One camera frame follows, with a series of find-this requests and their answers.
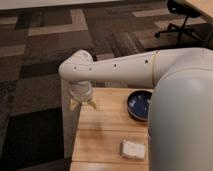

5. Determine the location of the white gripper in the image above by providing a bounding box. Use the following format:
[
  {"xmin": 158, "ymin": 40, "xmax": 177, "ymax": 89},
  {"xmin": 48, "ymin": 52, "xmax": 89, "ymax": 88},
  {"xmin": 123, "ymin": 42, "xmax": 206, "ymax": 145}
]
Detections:
[{"xmin": 70, "ymin": 81, "xmax": 98, "ymax": 110}]

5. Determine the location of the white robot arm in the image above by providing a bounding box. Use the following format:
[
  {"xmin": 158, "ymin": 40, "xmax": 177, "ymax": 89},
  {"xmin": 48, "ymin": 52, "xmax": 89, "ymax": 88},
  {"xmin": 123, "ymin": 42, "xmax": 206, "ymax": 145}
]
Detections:
[{"xmin": 59, "ymin": 47, "xmax": 213, "ymax": 171}]

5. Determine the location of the dark blue ceramic bowl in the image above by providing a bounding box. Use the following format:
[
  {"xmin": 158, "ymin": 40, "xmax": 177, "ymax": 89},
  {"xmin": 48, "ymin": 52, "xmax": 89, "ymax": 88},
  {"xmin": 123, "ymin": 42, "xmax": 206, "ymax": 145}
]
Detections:
[{"xmin": 127, "ymin": 90, "xmax": 152, "ymax": 122}]

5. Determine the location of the white sponge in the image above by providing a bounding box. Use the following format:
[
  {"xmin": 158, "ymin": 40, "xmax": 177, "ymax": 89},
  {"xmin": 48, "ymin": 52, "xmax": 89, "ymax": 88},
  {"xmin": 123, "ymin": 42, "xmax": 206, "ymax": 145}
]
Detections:
[{"xmin": 120, "ymin": 140, "xmax": 146, "ymax": 160}]

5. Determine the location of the black office chair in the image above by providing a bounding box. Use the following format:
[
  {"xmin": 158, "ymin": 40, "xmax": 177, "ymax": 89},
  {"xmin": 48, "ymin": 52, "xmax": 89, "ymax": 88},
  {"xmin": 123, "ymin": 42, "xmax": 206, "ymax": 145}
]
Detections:
[{"xmin": 154, "ymin": 0, "xmax": 209, "ymax": 47}]

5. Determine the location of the wooden desk corner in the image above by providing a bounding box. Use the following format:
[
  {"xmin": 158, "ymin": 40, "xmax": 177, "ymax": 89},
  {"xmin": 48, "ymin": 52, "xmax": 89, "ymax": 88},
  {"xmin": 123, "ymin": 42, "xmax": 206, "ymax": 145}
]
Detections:
[{"xmin": 184, "ymin": 0, "xmax": 213, "ymax": 21}]

